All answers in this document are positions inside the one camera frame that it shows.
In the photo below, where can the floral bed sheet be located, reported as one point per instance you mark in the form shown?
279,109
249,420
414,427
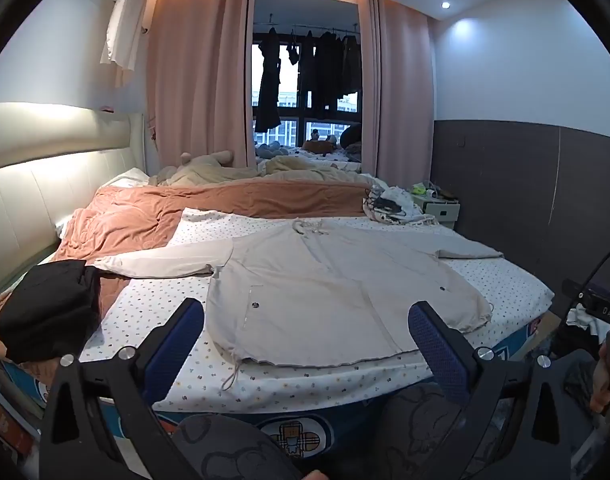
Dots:
185,380

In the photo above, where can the person's right leg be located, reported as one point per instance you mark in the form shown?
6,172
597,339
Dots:
425,440

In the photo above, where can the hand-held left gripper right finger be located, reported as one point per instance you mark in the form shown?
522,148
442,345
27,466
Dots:
435,350

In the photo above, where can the person's leg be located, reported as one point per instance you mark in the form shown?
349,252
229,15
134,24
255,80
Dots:
425,440
235,450

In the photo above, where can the dark round cushion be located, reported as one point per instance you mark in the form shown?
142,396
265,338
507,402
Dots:
351,136

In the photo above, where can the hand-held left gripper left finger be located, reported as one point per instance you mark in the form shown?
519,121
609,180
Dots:
177,340

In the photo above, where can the dark hanging long coat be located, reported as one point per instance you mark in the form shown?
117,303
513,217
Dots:
269,85

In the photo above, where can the brown plush toy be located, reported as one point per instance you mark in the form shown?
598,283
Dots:
319,144

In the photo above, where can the person's left leg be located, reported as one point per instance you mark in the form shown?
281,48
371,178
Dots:
235,450

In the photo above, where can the white nightstand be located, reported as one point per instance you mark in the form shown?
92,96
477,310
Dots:
441,210

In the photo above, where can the blue printed mattress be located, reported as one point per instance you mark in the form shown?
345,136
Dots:
295,435

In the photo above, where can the grey plush toy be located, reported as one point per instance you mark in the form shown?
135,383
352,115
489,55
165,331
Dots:
272,150

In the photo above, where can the cream padded headboard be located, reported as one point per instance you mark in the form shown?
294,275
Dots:
45,175

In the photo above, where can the dark hanging jacket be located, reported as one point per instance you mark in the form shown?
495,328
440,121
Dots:
307,70
332,70

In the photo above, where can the window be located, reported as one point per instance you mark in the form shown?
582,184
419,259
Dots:
305,15

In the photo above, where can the black folded cloth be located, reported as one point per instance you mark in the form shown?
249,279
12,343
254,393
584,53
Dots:
45,310

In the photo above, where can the orange blanket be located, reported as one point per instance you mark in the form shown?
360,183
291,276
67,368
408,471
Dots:
135,215

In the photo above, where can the beige jacket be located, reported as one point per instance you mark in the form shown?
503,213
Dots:
325,280

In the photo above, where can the person's right hand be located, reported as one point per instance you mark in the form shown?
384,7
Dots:
607,375

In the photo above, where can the beige duvet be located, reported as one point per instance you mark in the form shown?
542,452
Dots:
305,170

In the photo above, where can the pink curtain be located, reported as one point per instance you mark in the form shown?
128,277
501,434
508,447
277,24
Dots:
200,75
397,90

